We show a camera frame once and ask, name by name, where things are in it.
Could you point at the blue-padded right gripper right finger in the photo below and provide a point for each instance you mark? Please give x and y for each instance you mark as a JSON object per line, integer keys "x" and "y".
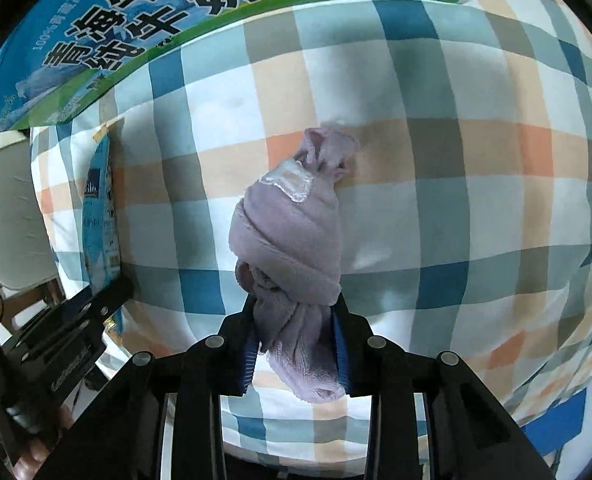
{"x": 367, "y": 364}

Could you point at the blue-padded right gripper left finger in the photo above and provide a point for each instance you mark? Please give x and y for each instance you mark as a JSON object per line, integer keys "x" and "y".
{"x": 224, "y": 363}

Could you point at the open cardboard milk box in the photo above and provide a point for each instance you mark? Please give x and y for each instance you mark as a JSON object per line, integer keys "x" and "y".
{"x": 176, "y": 25}

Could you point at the plaid checkered quilt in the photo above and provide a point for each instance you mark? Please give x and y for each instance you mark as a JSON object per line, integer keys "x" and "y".
{"x": 467, "y": 211}

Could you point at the grey plastic chair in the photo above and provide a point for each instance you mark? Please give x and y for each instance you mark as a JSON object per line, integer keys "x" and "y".
{"x": 26, "y": 258}

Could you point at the blue stick snack packet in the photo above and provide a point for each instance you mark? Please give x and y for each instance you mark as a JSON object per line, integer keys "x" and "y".
{"x": 99, "y": 224}

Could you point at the purple sock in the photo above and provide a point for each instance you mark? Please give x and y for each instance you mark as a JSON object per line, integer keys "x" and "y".
{"x": 286, "y": 236}

